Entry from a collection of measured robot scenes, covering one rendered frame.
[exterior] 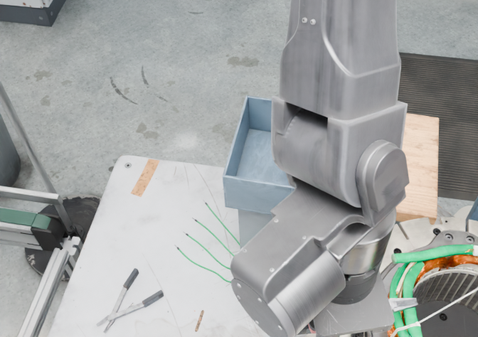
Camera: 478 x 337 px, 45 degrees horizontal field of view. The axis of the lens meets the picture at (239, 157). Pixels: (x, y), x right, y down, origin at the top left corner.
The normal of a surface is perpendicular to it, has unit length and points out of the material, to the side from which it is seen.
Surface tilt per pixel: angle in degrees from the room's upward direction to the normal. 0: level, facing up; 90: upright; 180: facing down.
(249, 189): 90
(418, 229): 0
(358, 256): 90
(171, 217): 0
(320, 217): 21
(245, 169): 0
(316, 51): 72
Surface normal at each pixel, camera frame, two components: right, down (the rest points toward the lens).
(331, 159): -0.78, 0.26
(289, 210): -0.28, -0.76
